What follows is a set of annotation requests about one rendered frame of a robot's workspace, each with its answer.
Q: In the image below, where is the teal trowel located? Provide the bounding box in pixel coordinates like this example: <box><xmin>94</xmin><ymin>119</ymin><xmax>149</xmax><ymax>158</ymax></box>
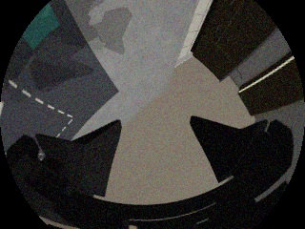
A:
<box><xmin>22</xmin><ymin>3</ymin><xmax>60</xmax><ymax>49</ymax></box>

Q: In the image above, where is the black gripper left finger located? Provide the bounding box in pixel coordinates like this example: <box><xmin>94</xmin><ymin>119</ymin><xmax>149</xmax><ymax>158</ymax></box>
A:
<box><xmin>35</xmin><ymin>119</ymin><xmax>122</xmax><ymax>198</ymax></box>

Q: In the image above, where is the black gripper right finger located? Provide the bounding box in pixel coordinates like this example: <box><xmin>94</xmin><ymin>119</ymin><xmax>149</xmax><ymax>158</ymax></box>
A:
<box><xmin>190</xmin><ymin>115</ymin><xmax>267</xmax><ymax>183</ymax></box>

